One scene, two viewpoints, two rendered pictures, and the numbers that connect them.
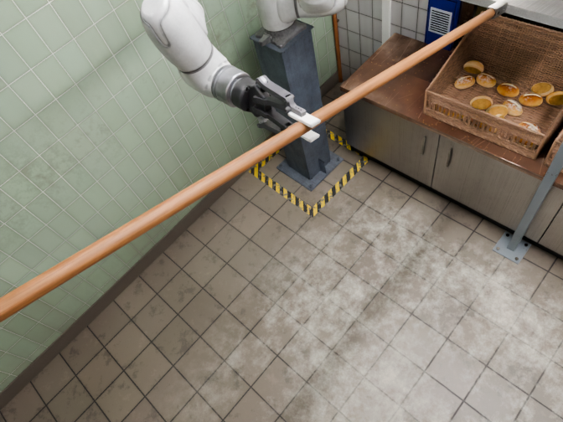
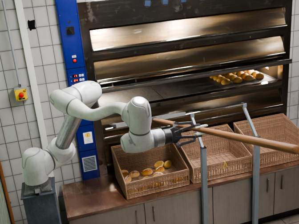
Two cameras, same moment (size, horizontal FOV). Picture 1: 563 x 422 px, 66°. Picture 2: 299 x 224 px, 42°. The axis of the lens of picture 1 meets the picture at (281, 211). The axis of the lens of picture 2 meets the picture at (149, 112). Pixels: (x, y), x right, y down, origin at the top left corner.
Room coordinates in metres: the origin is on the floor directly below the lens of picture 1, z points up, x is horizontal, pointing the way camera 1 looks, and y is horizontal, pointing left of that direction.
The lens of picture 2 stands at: (0.41, 1.71, 2.33)
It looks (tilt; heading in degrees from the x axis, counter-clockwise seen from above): 21 degrees down; 286
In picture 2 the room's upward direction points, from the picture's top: 5 degrees counter-clockwise
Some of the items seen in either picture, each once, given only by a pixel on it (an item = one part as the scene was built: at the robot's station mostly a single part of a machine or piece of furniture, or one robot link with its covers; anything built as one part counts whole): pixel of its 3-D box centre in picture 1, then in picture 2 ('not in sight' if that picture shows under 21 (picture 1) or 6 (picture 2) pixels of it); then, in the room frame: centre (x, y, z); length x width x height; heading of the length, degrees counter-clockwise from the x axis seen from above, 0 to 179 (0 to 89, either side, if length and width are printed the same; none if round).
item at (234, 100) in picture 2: not in sight; (196, 111); (0.93, -1.69, 1.02); 1.79 x 0.11 x 0.19; 31
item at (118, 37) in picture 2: not in sight; (193, 27); (0.93, -1.69, 1.80); 1.79 x 0.11 x 0.19; 31
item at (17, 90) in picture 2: not in sight; (21, 93); (2.18, -0.87, 1.46); 0.10 x 0.07 x 0.10; 31
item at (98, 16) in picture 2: not in sight; (191, 3); (0.94, -1.71, 2.00); 1.80 x 0.08 x 0.21; 31
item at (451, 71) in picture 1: (507, 81); (149, 165); (1.27, -1.17, 0.72); 0.56 x 0.49 x 0.28; 32
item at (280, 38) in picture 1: (276, 28); (37, 185); (1.78, -0.26, 1.03); 0.22 x 0.18 x 0.06; 119
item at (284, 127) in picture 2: not in sight; (271, 139); (0.25, -1.79, 0.72); 0.56 x 0.49 x 0.28; 31
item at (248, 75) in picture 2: not in sight; (230, 72); (0.66, -2.37, 1.21); 0.61 x 0.48 x 0.06; 121
